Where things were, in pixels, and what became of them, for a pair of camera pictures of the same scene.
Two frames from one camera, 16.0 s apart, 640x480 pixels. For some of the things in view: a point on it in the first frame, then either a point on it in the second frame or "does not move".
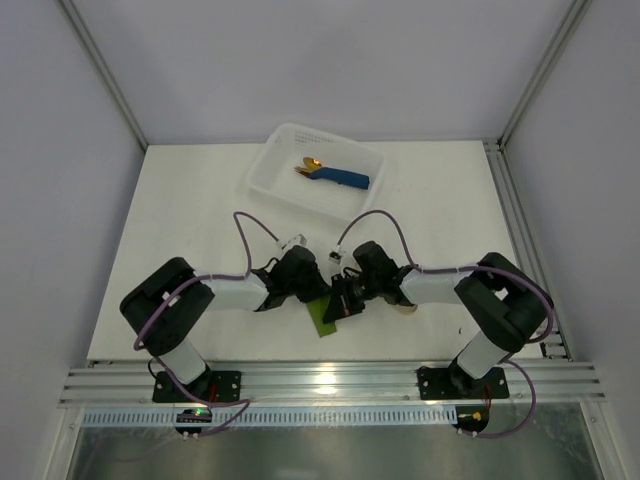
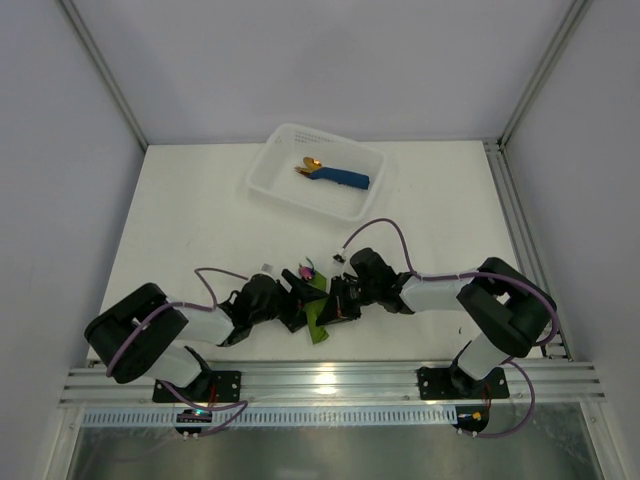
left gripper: x=314 y=288 → x=288 y=304
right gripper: x=347 y=298 does not move
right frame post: x=575 y=12 does not move
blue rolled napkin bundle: x=341 y=176 does not move
